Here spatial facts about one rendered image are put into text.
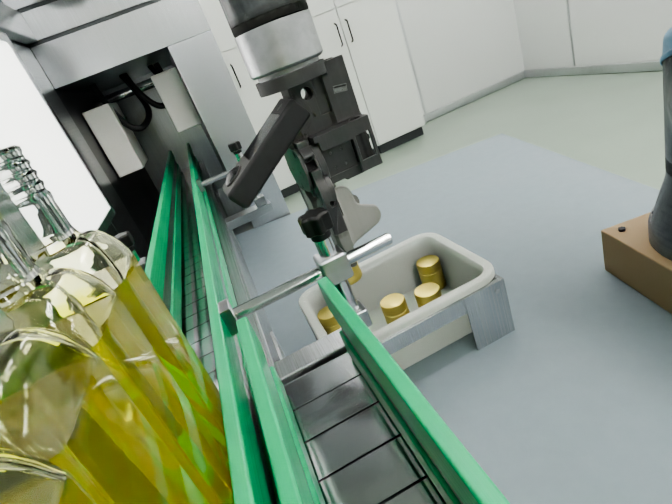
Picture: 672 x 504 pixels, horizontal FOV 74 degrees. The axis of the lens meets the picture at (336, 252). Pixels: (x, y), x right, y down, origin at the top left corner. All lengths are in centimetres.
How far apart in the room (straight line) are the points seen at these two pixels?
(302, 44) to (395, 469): 35
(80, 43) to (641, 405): 119
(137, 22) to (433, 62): 412
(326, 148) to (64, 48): 87
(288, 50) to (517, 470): 43
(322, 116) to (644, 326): 41
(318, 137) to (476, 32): 495
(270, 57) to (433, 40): 468
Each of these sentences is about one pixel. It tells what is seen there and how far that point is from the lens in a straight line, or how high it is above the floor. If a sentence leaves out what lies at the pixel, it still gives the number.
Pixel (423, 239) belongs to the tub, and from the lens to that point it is 66.
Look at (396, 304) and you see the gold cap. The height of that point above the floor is 81.
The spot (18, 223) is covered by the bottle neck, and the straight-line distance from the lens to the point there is 26.
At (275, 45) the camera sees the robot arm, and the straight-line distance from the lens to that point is 43.
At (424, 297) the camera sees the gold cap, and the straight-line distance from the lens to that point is 58.
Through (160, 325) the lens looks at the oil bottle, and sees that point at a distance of 27.
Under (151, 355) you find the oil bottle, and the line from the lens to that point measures 24.
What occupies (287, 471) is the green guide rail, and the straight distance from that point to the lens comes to 24.
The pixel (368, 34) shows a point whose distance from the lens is 429.
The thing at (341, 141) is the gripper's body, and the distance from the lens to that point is 45.
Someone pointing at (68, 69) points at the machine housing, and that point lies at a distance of 123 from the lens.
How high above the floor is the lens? 114
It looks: 25 degrees down
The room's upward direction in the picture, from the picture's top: 22 degrees counter-clockwise
